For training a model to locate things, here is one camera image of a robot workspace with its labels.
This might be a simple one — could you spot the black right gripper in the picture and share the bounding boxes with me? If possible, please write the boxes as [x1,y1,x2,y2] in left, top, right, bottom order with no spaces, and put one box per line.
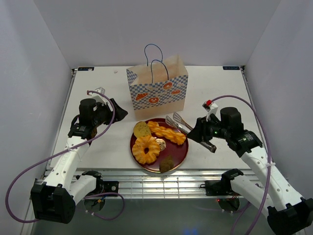
[186,114,229,143]

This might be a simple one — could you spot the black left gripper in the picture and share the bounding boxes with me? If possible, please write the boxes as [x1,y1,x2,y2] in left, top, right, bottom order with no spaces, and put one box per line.
[92,98,128,127]

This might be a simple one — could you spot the twisted bread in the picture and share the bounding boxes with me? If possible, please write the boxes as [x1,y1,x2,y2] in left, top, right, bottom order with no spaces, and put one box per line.
[147,121,186,145]

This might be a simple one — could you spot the metal serving tongs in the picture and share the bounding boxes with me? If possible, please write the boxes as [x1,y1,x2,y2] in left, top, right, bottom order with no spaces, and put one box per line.
[165,112,217,153]

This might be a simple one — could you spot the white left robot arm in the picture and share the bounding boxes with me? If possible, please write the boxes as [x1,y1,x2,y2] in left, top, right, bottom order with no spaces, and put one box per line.
[31,97,128,224]

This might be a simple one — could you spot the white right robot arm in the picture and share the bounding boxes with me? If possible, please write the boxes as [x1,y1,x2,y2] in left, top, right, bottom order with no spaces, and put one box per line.
[187,103,313,235]

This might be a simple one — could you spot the checkered paper bag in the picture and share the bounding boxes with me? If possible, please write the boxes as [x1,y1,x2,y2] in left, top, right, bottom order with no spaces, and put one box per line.
[126,55,189,120]

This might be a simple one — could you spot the brown chocolate bread lump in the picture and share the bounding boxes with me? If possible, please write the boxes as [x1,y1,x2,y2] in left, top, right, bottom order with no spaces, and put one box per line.
[159,156,174,173]

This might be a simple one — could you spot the red round plate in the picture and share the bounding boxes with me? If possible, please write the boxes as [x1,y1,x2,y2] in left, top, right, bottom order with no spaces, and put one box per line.
[130,118,189,173]

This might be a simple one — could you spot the left blue corner label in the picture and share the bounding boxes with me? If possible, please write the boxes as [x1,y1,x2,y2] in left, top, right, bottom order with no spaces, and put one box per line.
[77,67,94,71]

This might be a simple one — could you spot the blue corner label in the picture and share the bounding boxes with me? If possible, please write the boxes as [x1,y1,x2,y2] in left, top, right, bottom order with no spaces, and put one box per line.
[77,67,94,71]
[223,66,240,71]

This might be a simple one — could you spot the right blue corner label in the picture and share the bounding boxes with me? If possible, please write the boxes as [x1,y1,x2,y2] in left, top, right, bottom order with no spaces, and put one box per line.
[223,66,240,71]

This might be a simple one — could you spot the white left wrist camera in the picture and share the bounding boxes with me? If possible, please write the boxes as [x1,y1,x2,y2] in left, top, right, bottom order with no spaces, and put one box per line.
[87,87,105,104]

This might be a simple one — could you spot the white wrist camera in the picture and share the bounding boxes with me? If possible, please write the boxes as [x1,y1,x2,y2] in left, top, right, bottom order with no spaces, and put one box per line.
[202,100,218,121]
[87,87,105,104]

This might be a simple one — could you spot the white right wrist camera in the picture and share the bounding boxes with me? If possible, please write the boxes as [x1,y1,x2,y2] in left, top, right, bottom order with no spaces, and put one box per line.
[202,100,218,121]

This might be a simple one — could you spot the round glazed ring bread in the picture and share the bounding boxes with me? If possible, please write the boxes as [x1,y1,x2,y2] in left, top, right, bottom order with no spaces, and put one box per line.
[132,136,160,165]

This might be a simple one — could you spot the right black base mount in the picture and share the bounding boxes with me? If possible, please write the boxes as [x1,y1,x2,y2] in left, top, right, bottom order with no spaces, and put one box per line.
[200,180,238,196]

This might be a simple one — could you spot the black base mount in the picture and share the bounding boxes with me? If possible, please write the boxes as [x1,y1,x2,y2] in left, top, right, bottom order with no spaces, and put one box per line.
[96,181,119,193]
[200,180,238,196]

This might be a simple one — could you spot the aluminium frame rail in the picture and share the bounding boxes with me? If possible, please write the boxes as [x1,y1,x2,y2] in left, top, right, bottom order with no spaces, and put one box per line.
[30,168,277,200]

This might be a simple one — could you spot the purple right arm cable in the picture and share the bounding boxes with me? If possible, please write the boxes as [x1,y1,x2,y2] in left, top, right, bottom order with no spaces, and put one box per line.
[211,94,272,235]

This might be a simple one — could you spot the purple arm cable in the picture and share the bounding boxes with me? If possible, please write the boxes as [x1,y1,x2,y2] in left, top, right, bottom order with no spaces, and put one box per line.
[5,90,126,223]
[211,94,272,235]

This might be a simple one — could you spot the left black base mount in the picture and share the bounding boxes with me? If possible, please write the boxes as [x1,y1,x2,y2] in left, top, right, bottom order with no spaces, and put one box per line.
[96,181,119,193]

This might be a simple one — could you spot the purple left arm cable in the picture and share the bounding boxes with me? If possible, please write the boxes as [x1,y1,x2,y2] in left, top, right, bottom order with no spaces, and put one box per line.
[5,90,126,223]

